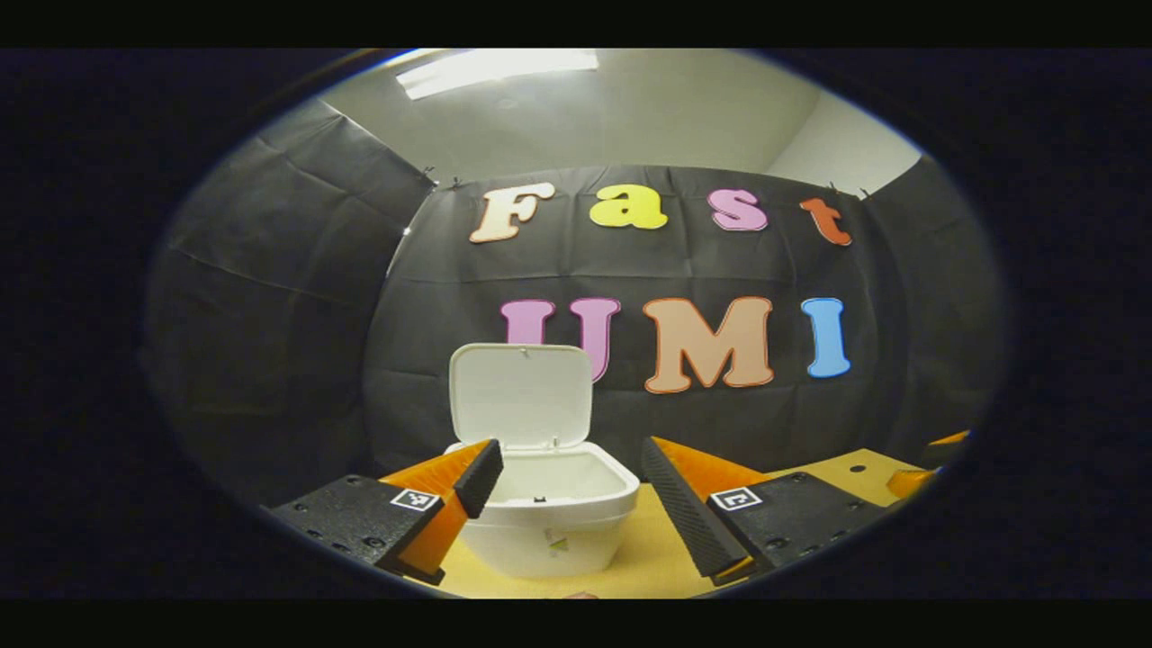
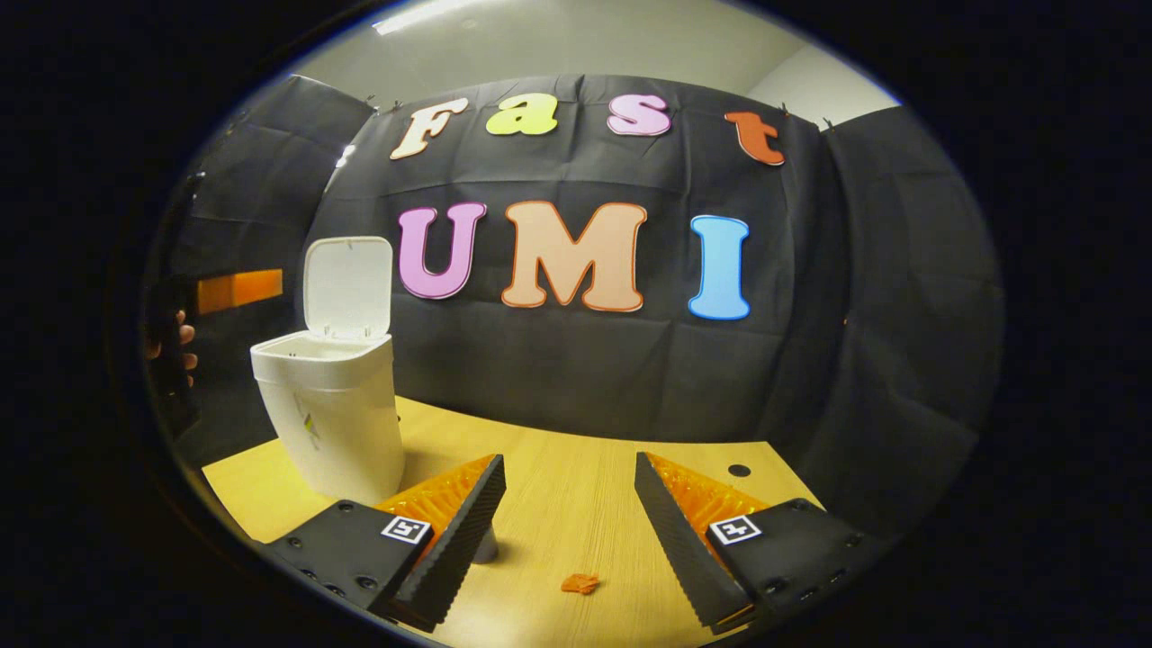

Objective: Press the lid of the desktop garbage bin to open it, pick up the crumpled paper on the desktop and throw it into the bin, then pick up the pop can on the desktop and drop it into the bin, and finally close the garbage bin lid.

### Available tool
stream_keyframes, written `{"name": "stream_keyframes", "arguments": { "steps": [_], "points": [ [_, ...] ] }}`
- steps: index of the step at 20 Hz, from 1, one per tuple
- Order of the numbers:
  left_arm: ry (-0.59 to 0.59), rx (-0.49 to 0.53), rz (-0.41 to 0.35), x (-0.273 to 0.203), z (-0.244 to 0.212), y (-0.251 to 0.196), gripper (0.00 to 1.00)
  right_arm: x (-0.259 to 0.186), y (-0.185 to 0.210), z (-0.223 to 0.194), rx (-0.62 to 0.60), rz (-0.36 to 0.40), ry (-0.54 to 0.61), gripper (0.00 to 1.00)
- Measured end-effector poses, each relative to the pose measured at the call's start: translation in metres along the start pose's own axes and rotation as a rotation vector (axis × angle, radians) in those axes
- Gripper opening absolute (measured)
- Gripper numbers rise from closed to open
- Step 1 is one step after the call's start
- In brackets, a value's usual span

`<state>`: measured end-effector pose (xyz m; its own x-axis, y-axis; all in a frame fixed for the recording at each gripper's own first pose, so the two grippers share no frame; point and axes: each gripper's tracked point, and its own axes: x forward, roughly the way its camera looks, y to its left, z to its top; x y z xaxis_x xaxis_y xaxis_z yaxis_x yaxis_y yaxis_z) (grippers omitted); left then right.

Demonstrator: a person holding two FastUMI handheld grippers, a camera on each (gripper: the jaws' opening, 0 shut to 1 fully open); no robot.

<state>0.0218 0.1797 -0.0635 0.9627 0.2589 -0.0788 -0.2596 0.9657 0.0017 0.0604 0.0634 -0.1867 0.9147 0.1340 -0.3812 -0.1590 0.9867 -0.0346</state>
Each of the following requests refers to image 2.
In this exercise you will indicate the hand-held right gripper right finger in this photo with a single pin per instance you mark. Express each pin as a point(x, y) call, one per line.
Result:
point(675, 549)

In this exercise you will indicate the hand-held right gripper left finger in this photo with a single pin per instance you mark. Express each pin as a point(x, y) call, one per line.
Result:
point(454, 549)

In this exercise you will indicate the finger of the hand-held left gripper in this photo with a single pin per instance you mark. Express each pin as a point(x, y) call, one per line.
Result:
point(238, 290)

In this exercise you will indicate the orange paper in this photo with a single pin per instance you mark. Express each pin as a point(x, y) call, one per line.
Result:
point(580, 583)

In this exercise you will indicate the white desktop garbage bin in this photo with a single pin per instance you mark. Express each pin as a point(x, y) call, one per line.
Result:
point(333, 423)

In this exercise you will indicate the wooden desktop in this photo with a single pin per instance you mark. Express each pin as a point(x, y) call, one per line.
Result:
point(576, 504)

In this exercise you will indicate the black backdrop cloth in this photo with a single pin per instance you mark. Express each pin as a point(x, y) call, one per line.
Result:
point(558, 360)

